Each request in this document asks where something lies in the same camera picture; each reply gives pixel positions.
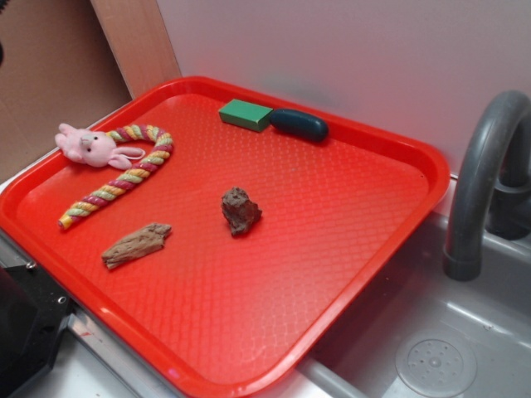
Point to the brown rock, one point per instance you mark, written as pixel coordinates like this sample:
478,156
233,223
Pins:
240,212

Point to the red plastic tray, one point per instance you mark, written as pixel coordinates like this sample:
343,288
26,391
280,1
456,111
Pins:
218,315

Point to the dark teal oval object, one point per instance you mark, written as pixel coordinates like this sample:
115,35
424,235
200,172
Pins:
299,124

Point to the green rectangular block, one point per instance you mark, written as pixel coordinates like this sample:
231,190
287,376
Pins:
246,115

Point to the brown wood piece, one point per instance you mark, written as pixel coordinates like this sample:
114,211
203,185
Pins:
145,241

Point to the striped candy cane toy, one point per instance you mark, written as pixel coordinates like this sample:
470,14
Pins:
158,147

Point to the pink plush rabbit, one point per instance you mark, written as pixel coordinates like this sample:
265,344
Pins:
95,149

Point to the grey toy sink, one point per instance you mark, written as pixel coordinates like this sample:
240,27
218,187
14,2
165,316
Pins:
414,332

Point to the wooden board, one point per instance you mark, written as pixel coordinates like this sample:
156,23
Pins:
139,40

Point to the grey toy faucet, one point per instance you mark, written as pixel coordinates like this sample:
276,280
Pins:
492,193

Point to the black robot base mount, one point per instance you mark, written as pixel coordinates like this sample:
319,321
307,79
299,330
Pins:
34,314

